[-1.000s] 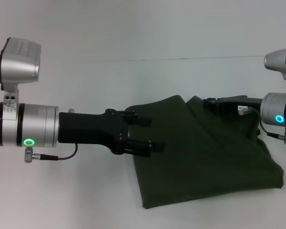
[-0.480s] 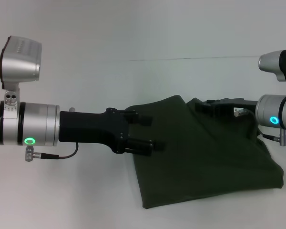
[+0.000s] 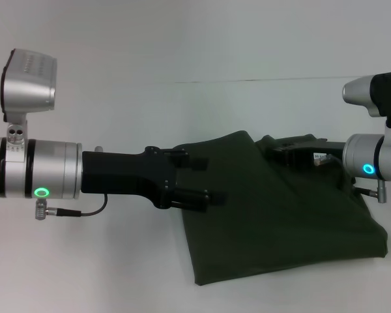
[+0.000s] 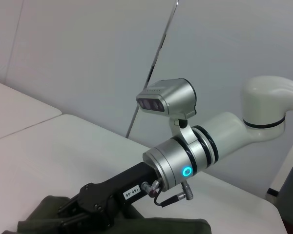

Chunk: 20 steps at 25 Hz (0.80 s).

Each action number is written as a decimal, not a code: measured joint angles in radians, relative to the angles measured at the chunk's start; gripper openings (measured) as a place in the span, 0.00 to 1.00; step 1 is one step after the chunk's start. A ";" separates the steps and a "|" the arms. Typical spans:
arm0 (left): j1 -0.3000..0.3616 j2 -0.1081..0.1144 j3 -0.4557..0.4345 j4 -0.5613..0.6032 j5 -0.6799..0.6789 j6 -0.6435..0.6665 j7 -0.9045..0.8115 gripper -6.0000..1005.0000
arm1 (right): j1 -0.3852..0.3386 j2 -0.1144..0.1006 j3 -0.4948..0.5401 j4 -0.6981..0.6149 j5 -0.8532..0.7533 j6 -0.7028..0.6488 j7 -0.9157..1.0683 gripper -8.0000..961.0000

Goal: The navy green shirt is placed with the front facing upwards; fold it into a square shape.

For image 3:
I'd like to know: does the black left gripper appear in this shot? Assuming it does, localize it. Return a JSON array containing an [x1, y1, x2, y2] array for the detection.
[[80, 145, 228, 213]]

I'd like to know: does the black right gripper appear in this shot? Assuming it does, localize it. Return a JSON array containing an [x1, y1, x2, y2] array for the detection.
[[269, 137, 348, 171]]

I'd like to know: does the dark green printed T-shirt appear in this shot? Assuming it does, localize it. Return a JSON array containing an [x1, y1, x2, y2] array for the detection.
[[175, 130, 389, 288]]

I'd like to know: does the right gripper connector cable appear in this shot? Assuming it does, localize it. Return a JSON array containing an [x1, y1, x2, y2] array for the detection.
[[312, 153, 387, 204]]

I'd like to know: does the gripper connector cable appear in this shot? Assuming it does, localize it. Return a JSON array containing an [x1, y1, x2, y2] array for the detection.
[[35, 193, 109, 221], [312, 153, 387, 204]]

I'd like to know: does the left gripper connector cable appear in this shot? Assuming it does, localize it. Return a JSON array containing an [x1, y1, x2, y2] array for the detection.
[[35, 193, 109, 221]]

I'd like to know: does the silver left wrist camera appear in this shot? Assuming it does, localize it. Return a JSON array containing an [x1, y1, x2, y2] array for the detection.
[[0, 48, 58, 154]]

